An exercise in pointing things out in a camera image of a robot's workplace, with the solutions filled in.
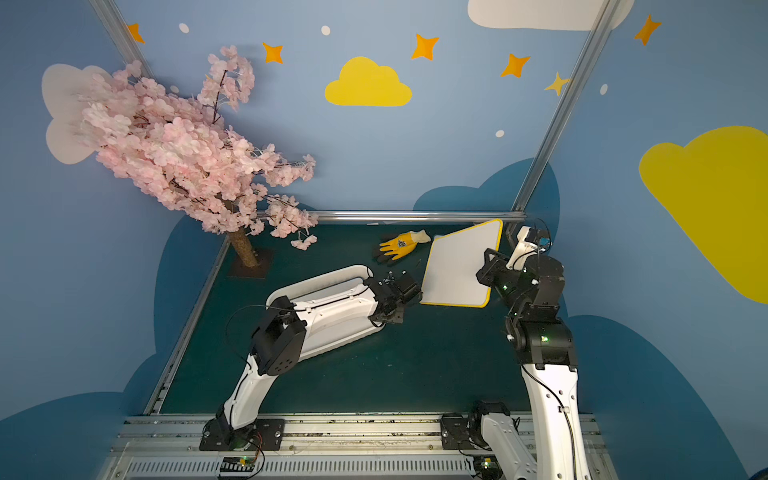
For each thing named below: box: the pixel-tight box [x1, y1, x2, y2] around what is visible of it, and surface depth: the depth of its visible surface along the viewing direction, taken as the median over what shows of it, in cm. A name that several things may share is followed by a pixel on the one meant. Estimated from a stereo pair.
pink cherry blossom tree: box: [77, 45, 318, 267], surface depth 71 cm
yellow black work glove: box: [374, 230, 431, 264], surface depth 116 cm
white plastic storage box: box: [266, 265, 385, 360], surface depth 63 cm
